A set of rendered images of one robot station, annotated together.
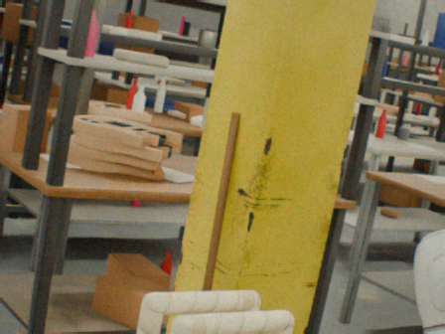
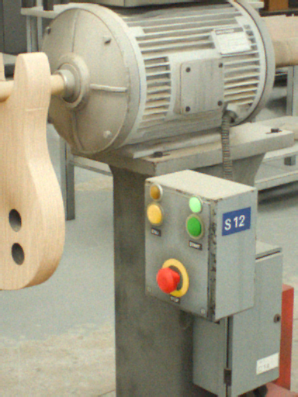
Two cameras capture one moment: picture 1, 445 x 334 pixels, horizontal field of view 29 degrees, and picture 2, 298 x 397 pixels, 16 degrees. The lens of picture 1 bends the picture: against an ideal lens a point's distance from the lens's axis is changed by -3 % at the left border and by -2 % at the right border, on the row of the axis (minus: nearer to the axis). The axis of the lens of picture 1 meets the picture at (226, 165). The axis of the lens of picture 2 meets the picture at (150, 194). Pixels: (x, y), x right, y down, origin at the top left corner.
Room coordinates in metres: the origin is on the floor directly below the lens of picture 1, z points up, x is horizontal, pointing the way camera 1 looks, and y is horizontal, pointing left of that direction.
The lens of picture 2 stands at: (-0.09, -0.87, 1.54)
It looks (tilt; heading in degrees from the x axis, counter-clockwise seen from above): 16 degrees down; 356
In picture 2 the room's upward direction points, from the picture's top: straight up
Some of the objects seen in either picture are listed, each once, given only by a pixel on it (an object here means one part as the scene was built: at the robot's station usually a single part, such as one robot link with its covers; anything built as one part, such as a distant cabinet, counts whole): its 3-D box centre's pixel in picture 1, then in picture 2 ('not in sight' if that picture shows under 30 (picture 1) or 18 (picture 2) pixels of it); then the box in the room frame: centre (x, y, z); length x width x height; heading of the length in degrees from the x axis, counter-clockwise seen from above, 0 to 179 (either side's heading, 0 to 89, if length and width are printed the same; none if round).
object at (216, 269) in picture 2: not in sight; (217, 247); (1.51, -1.11, 0.99); 0.24 x 0.21 x 0.26; 127
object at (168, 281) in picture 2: not in sight; (171, 278); (1.41, -1.02, 0.97); 0.04 x 0.04 x 0.04; 37
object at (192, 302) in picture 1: (203, 302); not in sight; (1.22, 0.00, 1.20); 0.20 x 0.03 x 0.03; 126
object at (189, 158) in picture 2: not in sight; (183, 140); (1.80, -1.08, 1.11); 0.36 x 0.24 x 0.04; 127
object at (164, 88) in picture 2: not in sight; (161, 71); (1.75, -1.04, 1.25); 0.41 x 0.27 x 0.26; 127
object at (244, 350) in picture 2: not in sight; (240, 248); (1.68, -1.18, 0.93); 0.15 x 0.10 x 0.55; 127
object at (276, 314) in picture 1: (235, 323); not in sight; (1.16, -0.05, 1.20); 0.20 x 0.03 x 0.03; 126
